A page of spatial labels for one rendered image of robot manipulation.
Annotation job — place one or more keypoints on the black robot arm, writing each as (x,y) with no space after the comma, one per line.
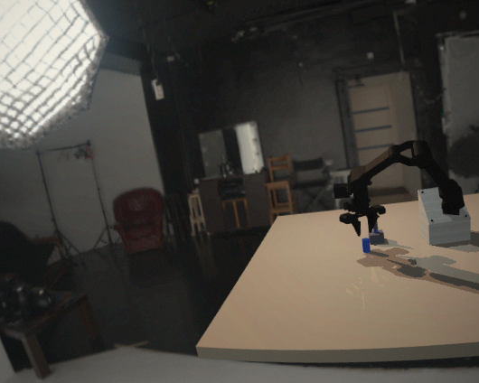
(448,189)

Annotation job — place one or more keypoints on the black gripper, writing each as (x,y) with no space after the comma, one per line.
(362,208)

